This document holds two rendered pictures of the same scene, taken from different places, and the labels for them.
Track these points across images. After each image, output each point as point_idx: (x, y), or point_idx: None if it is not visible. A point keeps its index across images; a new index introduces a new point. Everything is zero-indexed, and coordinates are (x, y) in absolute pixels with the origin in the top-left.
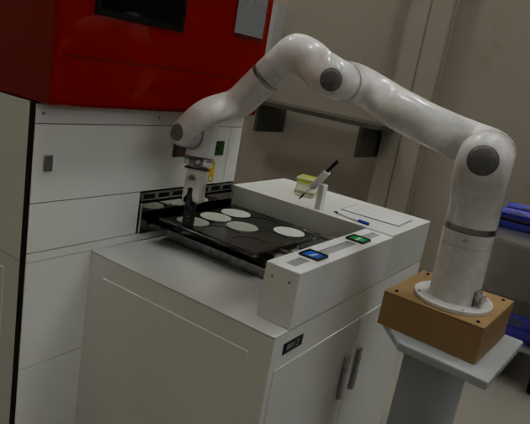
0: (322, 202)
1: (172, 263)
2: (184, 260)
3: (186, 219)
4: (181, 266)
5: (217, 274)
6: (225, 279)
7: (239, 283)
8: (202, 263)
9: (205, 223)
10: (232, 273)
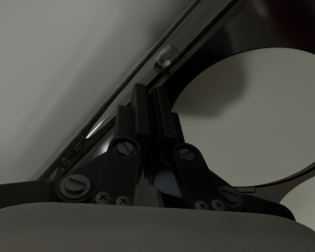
0: None
1: (9, 13)
2: (68, 54)
3: (116, 123)
4: (6, 44)
5: (13, 136)
6: None
7: None
8: (70, 105)
9: (229, 175)
10: (42, 164)
